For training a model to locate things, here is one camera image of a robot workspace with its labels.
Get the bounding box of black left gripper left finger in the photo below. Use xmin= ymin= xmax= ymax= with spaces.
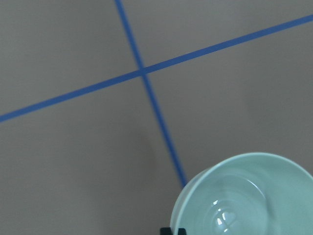
xmin=159 ymin=227 xmax=173 ymax=235

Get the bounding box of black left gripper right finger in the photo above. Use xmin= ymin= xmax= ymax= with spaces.
xmin=178 ymin=228 xmax=187 ymax=235

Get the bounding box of light green ceramic bowl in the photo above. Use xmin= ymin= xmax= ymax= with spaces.
xmin=170 ymin=152 xmax=313 ymax=235

